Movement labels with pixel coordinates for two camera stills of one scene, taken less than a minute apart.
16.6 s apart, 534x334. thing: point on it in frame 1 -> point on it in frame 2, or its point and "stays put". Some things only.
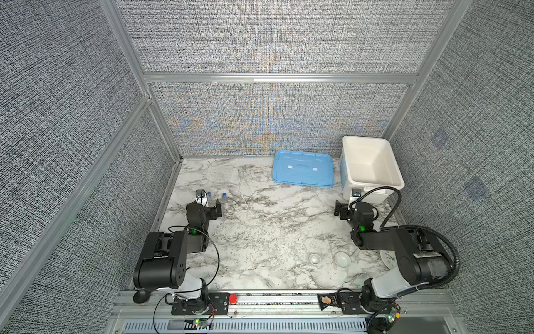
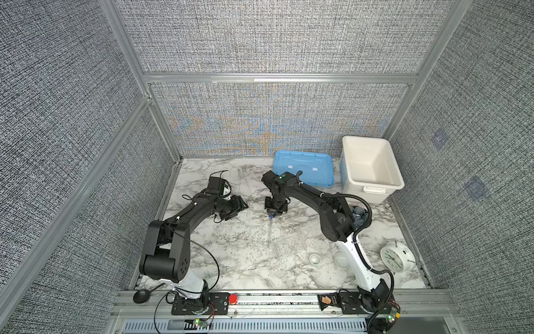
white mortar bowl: [342, 259] stays put
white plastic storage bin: [370, 165] stays put
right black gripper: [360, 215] -> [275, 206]
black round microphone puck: [141, 296] stays put
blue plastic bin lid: [303, 168] stays put
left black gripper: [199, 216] -> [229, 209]
